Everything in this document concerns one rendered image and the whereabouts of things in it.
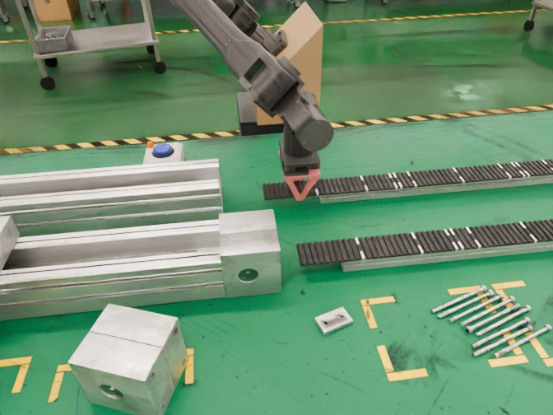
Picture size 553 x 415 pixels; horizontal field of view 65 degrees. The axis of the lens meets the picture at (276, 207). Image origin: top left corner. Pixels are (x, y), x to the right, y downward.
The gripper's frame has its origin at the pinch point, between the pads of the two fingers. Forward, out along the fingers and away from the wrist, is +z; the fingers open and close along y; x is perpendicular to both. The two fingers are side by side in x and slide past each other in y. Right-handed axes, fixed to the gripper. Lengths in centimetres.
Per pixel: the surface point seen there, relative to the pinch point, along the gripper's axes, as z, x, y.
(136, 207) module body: -2.0, -30.9, 4.5
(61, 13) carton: 72, -192, -459
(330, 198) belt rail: 2.2, 6.4, 1.2
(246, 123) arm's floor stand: 3.8, -8.5, -36.9
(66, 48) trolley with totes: 51, -131, -268
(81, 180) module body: -4.2, -41.8, -2.7
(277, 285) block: 1.6, -6.8, 23.3
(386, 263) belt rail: 2.4, 12.1, 20.2
